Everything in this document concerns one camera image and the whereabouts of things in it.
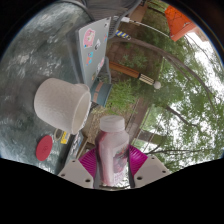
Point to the globe lamp post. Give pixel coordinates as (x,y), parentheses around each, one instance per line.
(126,70)

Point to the silver laptop with stickers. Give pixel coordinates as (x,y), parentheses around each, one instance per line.
(93,53)

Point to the leaning tree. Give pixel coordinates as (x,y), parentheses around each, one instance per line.
(160,55)

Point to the white cup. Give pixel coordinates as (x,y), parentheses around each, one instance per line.
(60,103)

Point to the black laptop with stickers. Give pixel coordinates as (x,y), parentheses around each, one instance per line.
(76,146)

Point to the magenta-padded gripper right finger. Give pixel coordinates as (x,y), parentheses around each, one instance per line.
(151,168)

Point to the pink drink bottle white cap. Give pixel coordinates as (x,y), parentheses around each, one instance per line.
(111,150)

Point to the blue yellow striped bollard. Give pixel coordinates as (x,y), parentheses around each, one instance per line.
(122,34)

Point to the orange canopy umbrella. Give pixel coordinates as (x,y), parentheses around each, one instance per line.
(178,21)

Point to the flat round red coaster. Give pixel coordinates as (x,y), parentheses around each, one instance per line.
(44,148)

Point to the grey mesh chair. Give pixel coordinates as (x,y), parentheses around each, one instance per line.
(106,8)

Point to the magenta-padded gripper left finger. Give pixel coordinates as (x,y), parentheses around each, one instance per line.
(75,171)

